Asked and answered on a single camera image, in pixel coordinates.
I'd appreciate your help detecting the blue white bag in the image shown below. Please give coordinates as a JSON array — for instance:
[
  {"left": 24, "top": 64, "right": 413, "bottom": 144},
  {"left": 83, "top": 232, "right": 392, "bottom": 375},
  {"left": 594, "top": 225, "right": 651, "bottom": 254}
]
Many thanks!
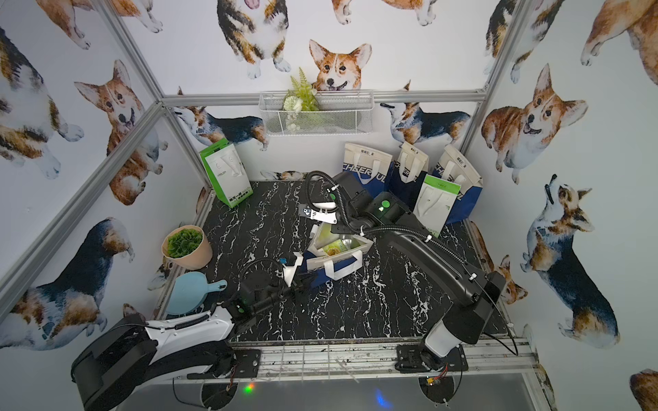
[{"left": 302, "top": 223, "right": 374, "bottom": 289}]

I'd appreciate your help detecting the green white bag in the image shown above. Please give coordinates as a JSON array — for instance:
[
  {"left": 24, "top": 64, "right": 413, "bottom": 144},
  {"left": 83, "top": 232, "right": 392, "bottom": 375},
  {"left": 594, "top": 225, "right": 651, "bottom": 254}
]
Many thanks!
[
  {"left": 200, "top": 138, "right": 253, "bottom": 208},
  {"left": 413, "top": 175, "right": 461, "bottom": 235}
]

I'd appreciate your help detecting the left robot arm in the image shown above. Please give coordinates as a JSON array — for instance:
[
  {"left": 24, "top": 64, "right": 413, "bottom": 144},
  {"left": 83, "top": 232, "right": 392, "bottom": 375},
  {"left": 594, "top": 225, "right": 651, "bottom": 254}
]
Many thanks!
[{"left": 70, "top": 272, "right": 318, "bottom": 410}]

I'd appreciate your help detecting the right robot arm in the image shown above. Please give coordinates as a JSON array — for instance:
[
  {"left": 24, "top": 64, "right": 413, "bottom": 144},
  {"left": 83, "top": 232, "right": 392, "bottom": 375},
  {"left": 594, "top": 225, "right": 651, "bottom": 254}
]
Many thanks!
[{"left": 318, "top": 171, "right": 505, "bottom": 371}]

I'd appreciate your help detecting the back left blue bag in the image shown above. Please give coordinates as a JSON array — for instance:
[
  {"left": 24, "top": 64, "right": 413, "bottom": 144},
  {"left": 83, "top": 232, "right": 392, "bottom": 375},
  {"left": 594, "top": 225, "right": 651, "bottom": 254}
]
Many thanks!
[{"left": 343, "top": 143, "right": 393, "bottom": 199}]

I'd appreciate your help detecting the back middle blue bag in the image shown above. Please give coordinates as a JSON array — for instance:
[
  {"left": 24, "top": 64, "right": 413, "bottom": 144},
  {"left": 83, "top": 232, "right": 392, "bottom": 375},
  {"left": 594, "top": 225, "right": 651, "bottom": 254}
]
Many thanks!
[{"left": 387, "top": 142, "right": 429, "bottom": 211}]

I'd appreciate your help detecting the back right blue bag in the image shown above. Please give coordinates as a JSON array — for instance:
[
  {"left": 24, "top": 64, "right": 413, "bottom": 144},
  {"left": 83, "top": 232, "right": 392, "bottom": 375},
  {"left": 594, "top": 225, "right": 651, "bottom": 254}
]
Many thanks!
[{"left": 432, "top": 145, "right": 483, "bottom": 224}]

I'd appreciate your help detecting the light blue cutting board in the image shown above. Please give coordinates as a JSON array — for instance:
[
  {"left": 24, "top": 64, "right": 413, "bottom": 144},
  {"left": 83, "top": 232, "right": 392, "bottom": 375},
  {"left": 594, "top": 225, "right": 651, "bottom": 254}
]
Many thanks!
[{"left": 166, "top": 272, "right": 228, "bottom": 316}]

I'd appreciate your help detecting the potted green plant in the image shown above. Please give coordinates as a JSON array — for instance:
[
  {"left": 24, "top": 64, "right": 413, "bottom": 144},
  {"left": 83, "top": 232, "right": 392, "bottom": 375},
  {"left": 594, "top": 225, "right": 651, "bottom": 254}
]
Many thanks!
[{"left": 161, "top": 225, "right": 214, "bottom": 271}]

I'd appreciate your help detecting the fern and white flower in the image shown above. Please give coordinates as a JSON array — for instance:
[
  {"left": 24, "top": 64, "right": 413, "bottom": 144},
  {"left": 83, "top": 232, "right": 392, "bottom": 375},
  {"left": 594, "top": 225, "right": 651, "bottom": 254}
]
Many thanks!
[{"left": 283, "top": 68, "right": 321, "bottom": 133}]

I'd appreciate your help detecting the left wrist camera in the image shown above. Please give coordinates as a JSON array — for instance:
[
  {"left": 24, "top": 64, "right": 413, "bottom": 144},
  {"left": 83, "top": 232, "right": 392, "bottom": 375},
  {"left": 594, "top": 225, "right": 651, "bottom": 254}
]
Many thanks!
[{"left": 283, "top": 252, "right": 305, "bottom": 287}]

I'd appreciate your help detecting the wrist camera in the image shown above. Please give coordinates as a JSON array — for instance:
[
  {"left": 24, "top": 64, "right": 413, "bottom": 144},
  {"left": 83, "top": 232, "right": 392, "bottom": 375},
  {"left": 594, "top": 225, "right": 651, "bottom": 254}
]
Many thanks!
[
  {"left": 283, "top": 252, "right": 305, "bottom": 287},
  {"left": 298, "top": 202, "right": 338, "bottom": 224}
]

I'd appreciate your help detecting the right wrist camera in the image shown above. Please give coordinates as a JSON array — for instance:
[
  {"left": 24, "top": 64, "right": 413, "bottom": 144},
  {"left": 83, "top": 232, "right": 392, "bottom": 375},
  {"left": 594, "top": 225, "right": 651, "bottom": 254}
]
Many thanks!
[{"left": 298, "top": 202, "right": 338, "bottom": 224}]

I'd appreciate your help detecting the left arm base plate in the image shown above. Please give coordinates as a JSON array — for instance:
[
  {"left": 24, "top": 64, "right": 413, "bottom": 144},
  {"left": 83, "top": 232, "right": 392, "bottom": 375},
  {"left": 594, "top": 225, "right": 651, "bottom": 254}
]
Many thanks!
[{"left": 187, "top": 349, "right": 262, "bottom": 380}]

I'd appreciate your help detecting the white wire basket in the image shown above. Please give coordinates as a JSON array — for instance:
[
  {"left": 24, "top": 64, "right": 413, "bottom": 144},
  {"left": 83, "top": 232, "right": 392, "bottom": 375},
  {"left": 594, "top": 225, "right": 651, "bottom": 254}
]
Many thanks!
[{"left": 259, "top": 91, "right": 375, "bottom": 136}]

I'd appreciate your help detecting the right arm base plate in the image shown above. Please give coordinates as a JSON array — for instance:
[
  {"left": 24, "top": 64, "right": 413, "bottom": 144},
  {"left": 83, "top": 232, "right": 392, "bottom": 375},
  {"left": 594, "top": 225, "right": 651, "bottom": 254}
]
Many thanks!
[{"left": 394, "top": 344, "right": 469, "bottom": 373}]

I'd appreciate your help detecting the aluminium front rail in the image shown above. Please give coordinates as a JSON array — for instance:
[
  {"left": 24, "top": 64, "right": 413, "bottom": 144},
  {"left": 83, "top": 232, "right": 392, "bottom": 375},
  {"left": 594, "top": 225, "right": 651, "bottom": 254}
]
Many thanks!
[{"left": 153, "top": 336, "right": 538, "bottom": 384}]

